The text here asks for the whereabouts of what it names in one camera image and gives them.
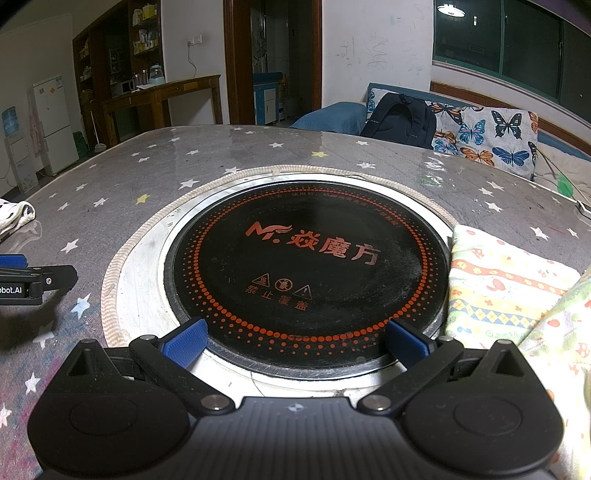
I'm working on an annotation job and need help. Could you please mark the water dispenser with blue bottle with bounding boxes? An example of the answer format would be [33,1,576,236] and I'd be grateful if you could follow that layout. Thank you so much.
[0,106,38,195]

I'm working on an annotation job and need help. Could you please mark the blue sofa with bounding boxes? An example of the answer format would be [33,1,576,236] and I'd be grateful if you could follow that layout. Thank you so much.
[289,82,591,195]

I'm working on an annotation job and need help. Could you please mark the wooden door frame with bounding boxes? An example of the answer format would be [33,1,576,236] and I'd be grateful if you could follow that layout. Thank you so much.
[223,0,324,127]

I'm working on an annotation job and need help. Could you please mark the wooden console table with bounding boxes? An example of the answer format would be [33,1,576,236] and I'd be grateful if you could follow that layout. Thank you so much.
[101,74,223,149]

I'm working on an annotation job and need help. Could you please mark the white mop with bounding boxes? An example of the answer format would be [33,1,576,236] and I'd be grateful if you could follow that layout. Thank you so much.
[89,112,108,154]

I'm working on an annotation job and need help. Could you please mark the butterfly print pillow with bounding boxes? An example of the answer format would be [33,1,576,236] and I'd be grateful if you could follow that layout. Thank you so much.
[368,88,541,182]

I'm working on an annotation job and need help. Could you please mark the dark green frame window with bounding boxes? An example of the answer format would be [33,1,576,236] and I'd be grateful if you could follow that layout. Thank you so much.
[431,0,591,105]

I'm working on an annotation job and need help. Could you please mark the white cloth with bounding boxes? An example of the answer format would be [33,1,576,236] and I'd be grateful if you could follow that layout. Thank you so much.
[0,199,37,241]

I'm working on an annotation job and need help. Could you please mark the colourful cartoon print garment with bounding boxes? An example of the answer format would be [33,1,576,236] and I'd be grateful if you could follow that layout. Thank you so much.
[444,224,591,480]

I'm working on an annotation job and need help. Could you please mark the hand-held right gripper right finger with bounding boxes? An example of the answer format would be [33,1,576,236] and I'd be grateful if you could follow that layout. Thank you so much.
[358,318,533,415]

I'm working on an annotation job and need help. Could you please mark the beige cushion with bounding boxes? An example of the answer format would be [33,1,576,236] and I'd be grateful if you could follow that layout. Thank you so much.
[534,147,591,205]

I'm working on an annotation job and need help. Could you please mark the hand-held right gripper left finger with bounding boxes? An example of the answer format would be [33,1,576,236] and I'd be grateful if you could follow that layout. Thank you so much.
[58,318,236,415]

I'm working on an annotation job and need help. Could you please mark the round black induction cooker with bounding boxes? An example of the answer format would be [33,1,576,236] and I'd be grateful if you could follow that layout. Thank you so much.
[115,174,456,403]

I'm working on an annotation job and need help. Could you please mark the wooden shelf cabinet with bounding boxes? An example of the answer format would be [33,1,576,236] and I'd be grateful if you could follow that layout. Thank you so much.
[72,0,163,140]

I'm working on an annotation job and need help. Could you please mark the black backpack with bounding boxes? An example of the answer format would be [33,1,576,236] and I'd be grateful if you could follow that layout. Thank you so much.
[359,92,438,150]

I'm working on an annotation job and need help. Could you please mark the blue and white cabinet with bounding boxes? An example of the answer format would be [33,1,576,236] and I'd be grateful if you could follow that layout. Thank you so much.
[252,71,286,126]

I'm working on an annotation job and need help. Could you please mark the white fridge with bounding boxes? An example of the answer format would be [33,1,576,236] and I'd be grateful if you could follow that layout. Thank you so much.
[31,73,81,176]

